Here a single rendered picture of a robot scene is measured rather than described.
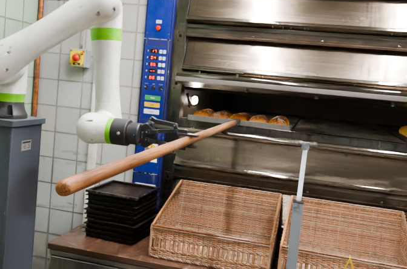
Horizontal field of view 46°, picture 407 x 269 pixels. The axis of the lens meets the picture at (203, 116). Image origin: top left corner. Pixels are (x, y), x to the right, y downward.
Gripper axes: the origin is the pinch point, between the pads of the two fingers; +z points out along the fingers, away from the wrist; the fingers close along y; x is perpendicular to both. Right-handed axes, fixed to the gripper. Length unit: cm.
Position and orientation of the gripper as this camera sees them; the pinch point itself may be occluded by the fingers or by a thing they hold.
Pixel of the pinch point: (187, 140)
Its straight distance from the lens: 159.9
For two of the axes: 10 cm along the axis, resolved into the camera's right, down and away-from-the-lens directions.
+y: -1.0, 9.9, 0.7
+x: -2.3, 0.5, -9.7
